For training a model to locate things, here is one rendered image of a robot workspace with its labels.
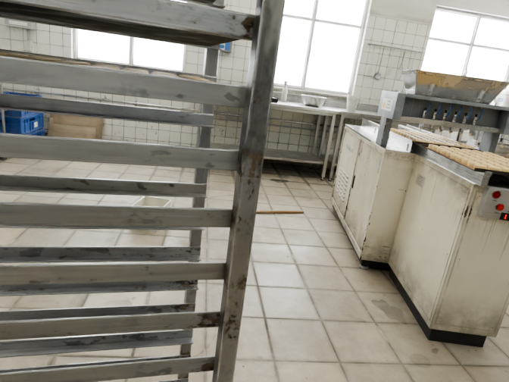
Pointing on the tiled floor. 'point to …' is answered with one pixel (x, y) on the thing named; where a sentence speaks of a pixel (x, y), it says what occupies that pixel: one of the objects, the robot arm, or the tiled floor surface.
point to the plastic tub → (153, 205)
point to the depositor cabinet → (370, 194)
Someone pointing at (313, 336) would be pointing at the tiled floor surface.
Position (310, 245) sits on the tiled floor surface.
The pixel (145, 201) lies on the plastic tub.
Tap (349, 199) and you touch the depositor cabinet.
